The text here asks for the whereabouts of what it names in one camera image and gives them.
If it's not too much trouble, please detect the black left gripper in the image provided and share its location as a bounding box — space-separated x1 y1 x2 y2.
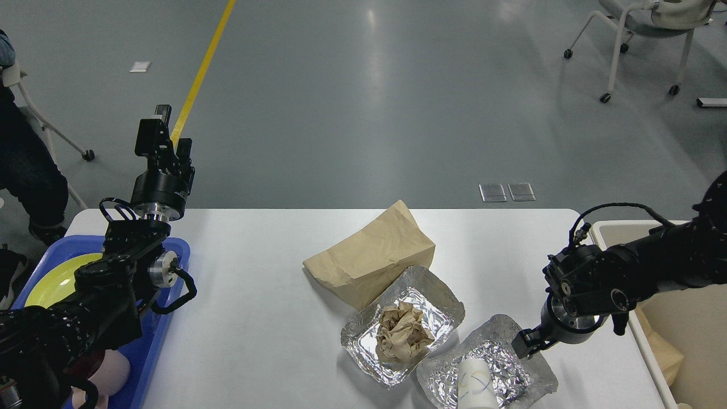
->
130 105 195 222

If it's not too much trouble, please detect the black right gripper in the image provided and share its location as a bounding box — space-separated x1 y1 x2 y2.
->
511 294 607 359

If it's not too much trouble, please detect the foil tray with cup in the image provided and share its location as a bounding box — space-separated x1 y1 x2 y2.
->
416 314 559 408

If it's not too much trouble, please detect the foil tray with paper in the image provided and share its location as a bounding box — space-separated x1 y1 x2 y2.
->
341 266 465 389

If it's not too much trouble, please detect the small brown paper bag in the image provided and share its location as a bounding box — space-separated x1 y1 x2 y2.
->
634 306 684 387

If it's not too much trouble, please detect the yellow plastic plate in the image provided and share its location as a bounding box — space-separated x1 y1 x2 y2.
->
25 253 102 308

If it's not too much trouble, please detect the large brown paper bag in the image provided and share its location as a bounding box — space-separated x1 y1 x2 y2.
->
302 200 436 310

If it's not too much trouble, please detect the pink mug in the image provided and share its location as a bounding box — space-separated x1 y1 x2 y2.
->
69 349 131 408

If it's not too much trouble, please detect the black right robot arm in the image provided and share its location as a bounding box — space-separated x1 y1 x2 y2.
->
511 174 726 359

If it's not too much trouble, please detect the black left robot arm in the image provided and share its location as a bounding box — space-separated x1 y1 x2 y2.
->
2 105 197 408

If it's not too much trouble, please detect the white paper cup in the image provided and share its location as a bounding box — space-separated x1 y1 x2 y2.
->
457 358 499 408

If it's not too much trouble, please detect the crumpled brown paper ball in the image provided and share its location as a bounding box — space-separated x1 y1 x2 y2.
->
375 301 434 364

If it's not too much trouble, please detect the seated person in dark clothes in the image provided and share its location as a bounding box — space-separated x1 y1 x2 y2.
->
1 30 69 309

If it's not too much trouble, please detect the right metal floor plate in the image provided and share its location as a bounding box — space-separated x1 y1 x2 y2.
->
507 183 537 202

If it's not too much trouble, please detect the metal floor plate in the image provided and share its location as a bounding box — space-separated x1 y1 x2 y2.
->
507 183 537 202
479 183 507 203

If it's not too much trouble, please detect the left metal floor plate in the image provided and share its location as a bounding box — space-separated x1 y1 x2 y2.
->
479 183 507 203

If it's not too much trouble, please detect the beige plastic bin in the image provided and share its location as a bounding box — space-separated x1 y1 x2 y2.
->
589 220 727 409

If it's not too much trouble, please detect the blue plastic tray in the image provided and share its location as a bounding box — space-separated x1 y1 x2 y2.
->
2 235 193 408

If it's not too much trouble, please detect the grey bar on floor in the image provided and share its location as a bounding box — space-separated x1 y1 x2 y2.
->
696 97 727 109

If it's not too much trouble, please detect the white wheeled chair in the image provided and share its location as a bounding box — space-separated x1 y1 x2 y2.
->
563 1 719 104

